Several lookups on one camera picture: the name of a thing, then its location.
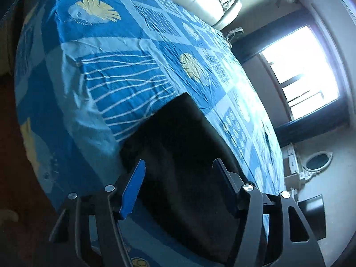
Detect dark curtain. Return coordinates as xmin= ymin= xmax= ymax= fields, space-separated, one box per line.
xmin=231 ymin=8 xmax=316 ymax=60
xmin=274 ymin=103 xmax=349 ymax=148

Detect small white fan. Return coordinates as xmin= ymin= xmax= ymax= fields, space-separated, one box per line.
xmin=225 ymin=27 xmax=244 ymax=48

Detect bright window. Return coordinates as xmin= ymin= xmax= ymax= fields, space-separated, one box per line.
xmin=259 ymin=25 xmax=341 ymax=121

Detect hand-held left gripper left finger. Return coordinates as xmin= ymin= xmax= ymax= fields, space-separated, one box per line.
xmin=49 ymin=159 xmax=146 ymax=267

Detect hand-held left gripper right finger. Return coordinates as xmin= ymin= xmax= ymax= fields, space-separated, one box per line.
xmin=213 ymin=158 xmax=326 ymax=267

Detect black flat television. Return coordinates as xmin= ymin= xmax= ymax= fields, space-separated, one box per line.
xmin=299 ymin=195 xmax=326 ymax=241

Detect white oval vanity mirror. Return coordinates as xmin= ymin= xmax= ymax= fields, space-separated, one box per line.
xmin=302 ymin=151 xmax=334 ymax=181

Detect blue printed bed sheet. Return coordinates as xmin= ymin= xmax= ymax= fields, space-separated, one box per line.
xmin=14 ymin=0 xmax=285 ymax=267

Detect black pants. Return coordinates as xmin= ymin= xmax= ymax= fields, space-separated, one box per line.
xmin=119 ymin=92 xmax=251 ymax=266

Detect white dressing table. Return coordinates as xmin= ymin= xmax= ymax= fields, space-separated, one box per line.
xmin=282 ymin=143 xmax=306 ymax=198

